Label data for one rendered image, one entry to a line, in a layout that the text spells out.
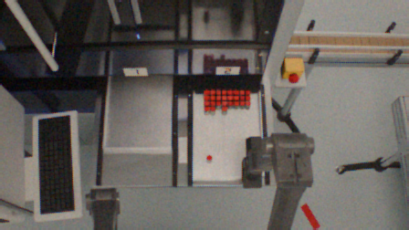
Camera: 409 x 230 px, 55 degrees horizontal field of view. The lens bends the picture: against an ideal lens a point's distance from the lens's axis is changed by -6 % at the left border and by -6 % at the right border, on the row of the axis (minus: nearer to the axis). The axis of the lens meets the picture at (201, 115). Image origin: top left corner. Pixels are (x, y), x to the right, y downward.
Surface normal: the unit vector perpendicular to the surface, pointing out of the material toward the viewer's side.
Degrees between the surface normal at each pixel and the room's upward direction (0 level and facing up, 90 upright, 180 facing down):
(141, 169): 0
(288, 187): 59
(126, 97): 0
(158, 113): 0
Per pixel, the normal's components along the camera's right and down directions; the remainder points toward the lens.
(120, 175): 0.00, -0.36
